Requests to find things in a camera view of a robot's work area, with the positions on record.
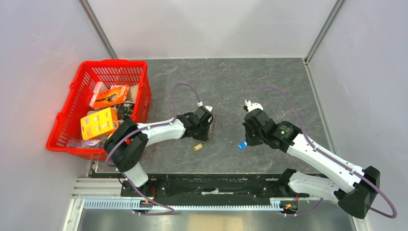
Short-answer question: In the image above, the blue key tag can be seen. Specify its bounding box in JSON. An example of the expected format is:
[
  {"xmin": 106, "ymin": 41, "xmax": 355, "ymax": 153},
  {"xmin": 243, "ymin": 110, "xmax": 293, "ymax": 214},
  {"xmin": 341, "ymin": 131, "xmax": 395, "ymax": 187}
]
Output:
[{"xmin": 238, "ymin": 141, "xmax": 248, "ymax": 150}]

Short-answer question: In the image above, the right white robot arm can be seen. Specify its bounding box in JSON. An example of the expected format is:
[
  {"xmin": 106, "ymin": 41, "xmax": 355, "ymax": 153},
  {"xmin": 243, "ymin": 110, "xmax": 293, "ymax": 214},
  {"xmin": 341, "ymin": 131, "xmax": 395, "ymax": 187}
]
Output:
[{"xmin": 243, "ymin": 100, "xmax": 381, "ymax": 219}]

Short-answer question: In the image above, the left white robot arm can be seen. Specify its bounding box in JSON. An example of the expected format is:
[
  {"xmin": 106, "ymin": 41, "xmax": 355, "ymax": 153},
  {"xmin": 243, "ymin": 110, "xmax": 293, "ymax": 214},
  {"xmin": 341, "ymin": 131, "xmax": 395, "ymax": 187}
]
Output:
[{"xmin": 103, "ymin": 105, "xmax": 214, "ymax": 197}]

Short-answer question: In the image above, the dark jar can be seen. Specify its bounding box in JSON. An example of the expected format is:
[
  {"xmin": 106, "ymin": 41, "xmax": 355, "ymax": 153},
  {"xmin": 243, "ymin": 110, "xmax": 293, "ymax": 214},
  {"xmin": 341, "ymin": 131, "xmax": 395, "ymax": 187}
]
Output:
[{"xmin": 116, "ymin": 102, "xmax": 135, "ymax": 120}]

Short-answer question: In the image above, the yellow orange box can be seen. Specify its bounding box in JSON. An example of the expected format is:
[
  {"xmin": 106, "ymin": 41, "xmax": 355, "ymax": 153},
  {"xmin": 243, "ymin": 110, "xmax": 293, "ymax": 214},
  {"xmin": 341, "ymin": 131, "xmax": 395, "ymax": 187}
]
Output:
[{"xmin": 80, "ymin": 107, "xmax": 119, "ymax": 140}]

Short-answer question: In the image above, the clear plastic bottle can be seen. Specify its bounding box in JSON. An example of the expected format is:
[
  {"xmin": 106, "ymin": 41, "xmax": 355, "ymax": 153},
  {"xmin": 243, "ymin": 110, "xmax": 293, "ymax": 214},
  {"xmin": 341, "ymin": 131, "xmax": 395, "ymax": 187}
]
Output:
[{"xmin": 66, "ymin": 139, "xmax": 105, "ymax": 149}]

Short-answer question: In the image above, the red plastic basket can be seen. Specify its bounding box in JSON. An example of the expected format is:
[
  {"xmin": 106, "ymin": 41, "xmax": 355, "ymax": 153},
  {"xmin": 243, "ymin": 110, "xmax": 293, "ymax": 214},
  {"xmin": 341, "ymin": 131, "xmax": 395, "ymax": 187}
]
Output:
[{"xmin": 46, "ymin": 59, "xmax": 152, "ymax": 160}]

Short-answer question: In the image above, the aluminium rail frame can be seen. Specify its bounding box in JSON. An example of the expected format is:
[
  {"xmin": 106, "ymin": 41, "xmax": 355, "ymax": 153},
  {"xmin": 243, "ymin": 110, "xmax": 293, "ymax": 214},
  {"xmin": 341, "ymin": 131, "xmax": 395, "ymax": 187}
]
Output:
[{"xmin": 64, "ymin": 160, "xmax": 368, "ymax": 231}]

